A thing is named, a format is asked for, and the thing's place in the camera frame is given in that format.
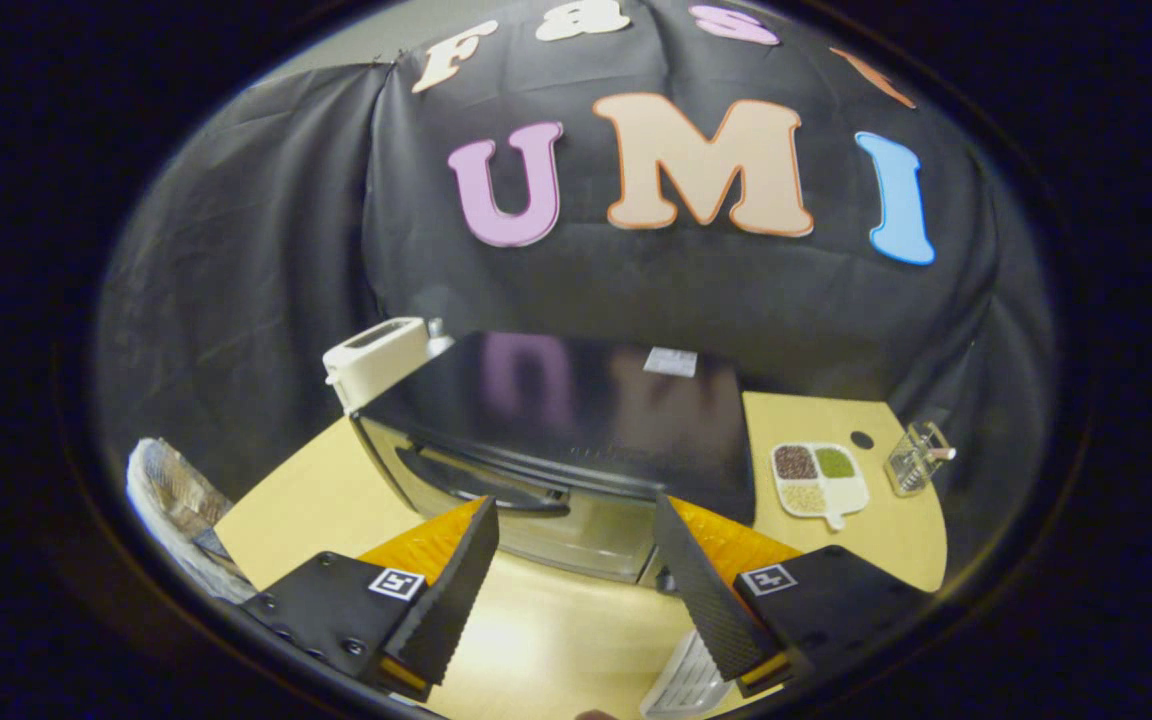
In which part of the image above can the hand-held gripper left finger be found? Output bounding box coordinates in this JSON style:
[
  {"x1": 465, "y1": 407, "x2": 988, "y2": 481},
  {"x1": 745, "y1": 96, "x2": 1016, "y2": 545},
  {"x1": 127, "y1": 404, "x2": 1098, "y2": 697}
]
[{"x1": 239, "y1": 495, "x2": 502, "y2": 701}]

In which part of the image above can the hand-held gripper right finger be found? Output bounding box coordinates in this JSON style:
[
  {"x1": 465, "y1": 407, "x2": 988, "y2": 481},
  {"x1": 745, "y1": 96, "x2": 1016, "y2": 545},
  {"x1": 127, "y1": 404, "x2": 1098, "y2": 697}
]
[{"x1": 652, "y1": 492, "x2": 937, "y2": 700}]

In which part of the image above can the black toaster oven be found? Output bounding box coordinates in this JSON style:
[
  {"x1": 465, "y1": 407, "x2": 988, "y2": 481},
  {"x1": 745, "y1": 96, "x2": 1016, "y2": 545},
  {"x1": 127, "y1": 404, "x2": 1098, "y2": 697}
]
[{"x1": 348, "y1": 330, "x2": 760, "y2": 593}]

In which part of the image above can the white slot toaster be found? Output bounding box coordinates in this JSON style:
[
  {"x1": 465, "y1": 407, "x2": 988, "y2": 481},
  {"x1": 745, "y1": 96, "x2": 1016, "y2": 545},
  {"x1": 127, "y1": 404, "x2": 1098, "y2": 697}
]
[{"x1": 322, "y1": 315, "x2": 454, "y2": 414}]

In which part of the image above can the small white ribbed plate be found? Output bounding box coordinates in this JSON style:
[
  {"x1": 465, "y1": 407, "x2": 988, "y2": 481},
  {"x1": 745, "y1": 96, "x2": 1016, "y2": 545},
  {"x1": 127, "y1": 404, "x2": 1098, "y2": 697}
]
[{"x1": 640, "y1": 628, "x2": 738, "y2": 719}]

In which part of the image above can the white divided plate with beans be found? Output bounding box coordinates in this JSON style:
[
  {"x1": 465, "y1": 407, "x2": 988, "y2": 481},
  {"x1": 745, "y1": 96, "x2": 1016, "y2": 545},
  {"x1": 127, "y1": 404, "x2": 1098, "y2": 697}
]
[{"x1": 770, "y1": 441, "x2": 871, "y2": 532}]

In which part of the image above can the chair with fluffy white cover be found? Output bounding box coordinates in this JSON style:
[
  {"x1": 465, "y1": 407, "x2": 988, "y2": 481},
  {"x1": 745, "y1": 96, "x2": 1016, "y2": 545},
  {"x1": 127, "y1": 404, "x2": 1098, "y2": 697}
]
[{"x1": 125, "y1": 436, "x2": 259, "y2": 605}]

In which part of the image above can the clear wire utensil holder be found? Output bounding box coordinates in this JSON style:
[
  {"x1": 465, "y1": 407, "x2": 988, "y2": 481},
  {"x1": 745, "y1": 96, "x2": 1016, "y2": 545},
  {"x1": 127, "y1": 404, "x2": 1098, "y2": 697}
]
[{"x1": 883, "y1": 420, "x2": 949, "y2": 499}]

